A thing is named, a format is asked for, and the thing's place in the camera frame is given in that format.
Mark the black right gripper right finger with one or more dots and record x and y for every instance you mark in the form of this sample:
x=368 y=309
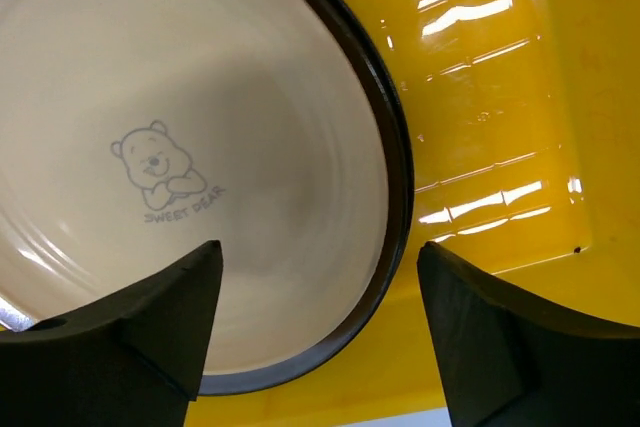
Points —
x=508 y=357

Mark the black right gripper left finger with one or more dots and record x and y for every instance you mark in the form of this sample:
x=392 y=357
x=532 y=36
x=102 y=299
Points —
x=133 y=358

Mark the yellow plastic bin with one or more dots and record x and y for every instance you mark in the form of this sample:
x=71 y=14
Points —
x=524 y=124

